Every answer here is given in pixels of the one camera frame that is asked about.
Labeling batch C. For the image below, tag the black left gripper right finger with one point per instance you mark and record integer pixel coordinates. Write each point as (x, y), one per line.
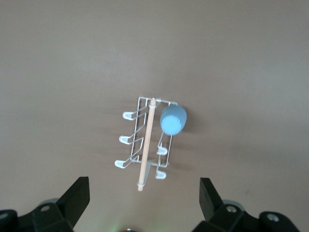
(212, 200)

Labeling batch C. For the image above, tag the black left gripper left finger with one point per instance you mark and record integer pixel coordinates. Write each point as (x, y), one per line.
(72, 198)

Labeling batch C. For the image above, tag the blue plastic cup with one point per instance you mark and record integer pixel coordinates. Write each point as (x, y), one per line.
(172, 120)

